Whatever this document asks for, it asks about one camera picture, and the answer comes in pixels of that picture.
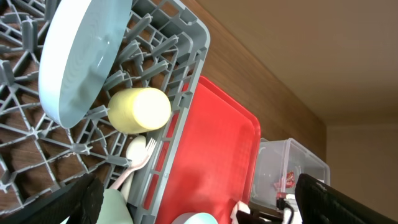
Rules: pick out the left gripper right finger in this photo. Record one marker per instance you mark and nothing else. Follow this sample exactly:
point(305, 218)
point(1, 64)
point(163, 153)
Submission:
point(319, 203)

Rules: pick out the red snack wrapper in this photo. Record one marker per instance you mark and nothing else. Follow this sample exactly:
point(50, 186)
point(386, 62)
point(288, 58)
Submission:
point(287, 182)

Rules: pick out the light green bowl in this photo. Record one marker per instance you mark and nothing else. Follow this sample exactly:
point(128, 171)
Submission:
point(103, 207)

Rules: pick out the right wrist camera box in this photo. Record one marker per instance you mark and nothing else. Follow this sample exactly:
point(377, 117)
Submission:
point(287, 204)

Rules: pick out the red plastic tray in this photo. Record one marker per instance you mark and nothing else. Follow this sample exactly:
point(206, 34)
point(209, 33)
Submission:
point(214, 163)

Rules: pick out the small blue food bowl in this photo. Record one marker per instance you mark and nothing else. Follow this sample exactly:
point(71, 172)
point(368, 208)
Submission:
point(195, 218)

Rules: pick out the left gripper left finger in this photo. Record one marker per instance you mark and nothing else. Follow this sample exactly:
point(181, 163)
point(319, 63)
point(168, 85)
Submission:
point(78, 202)

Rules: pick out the yellow plastic cup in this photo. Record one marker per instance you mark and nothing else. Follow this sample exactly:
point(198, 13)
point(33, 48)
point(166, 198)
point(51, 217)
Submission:
point(139, 110)

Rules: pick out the grey dishwasher rack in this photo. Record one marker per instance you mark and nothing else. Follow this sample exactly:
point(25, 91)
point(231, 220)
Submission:
point(164, 46)

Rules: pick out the white plastic spoon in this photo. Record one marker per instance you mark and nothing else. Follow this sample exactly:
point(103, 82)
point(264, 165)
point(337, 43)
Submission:
point(136, 146)

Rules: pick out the light blue plate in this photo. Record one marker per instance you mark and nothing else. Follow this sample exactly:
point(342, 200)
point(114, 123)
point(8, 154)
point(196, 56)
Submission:
point(79, 50)

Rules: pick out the white napkin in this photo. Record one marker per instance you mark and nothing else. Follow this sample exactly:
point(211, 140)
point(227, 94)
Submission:
point(239, 207)

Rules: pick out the clear plastic bin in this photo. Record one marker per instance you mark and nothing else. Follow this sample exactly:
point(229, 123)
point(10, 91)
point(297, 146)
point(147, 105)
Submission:
point(275, 159)

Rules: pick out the white plastic fork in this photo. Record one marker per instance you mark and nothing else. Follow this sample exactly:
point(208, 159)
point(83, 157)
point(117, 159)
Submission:
point(141, 160)

